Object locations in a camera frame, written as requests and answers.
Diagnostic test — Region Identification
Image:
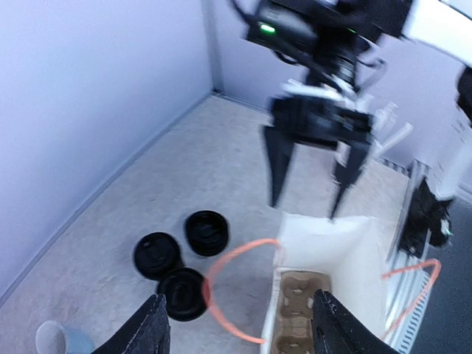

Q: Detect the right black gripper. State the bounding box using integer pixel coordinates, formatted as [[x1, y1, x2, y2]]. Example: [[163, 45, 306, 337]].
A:
[[241, 1, 412, 220]]

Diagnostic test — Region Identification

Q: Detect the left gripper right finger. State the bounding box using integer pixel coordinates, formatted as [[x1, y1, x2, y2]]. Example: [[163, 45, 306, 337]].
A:
[[312, 290, 398, 354]]

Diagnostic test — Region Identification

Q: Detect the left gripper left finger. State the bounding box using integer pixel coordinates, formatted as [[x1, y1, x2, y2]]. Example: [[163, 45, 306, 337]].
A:
[[92, 294, 170, 354]]

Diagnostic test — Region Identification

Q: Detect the brown cardboard cup carrier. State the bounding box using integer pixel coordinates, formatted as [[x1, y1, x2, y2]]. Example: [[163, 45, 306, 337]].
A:
[[270, 271, 331, 354]]

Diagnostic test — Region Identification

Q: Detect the black plastic cup lid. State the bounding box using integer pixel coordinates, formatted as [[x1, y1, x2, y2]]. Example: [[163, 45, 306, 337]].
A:
[[133, 232, 184, 281]]

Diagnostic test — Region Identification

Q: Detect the white paper takeout bag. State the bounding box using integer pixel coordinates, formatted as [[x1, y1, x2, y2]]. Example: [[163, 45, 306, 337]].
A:
[[201, 212, 442, 354]]

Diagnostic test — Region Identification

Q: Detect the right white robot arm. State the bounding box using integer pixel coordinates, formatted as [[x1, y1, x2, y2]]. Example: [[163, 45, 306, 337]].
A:
[[239, 1, 471, 218]]

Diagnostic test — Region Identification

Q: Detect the light blue ceramic mug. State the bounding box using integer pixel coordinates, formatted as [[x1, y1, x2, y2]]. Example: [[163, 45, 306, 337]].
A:
[[64, 327, 95, 354]]

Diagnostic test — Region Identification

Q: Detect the bundle of white wrapped straws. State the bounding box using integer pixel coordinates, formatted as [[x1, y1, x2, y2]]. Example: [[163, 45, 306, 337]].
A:
[[373, 102, 414, 158]]

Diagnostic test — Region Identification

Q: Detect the stack of black cup lids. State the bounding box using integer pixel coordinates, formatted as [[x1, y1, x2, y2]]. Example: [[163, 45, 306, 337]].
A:
[[184, 210, 229, 257]]

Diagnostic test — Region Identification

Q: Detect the aluminium front frame rail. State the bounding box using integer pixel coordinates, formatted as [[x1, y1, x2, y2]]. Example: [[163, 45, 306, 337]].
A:
[[381, 158, 429, 353]]

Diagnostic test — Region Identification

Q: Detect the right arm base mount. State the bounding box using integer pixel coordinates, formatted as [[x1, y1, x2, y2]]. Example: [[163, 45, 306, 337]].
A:
[[400, 177, 455, 258]]

